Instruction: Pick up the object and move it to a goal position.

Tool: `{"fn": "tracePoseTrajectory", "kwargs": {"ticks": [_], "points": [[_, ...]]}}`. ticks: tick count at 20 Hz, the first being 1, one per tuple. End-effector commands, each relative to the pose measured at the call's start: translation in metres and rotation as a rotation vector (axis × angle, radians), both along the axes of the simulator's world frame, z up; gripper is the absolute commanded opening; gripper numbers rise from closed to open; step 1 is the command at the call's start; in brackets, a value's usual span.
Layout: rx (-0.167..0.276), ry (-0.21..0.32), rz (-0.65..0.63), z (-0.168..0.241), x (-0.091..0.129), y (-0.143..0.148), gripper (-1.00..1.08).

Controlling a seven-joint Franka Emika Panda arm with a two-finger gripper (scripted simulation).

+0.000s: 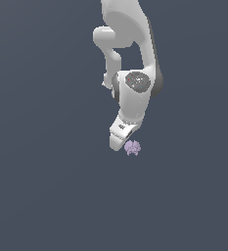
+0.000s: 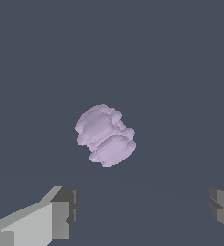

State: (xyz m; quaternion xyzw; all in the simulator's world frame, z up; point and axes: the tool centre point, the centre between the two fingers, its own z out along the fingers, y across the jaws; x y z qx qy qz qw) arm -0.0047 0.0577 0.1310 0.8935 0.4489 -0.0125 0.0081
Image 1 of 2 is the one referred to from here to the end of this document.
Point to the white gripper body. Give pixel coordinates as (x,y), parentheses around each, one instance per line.
(120,132)

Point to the small lilac lumpy object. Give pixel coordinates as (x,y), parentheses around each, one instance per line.
(132,147)

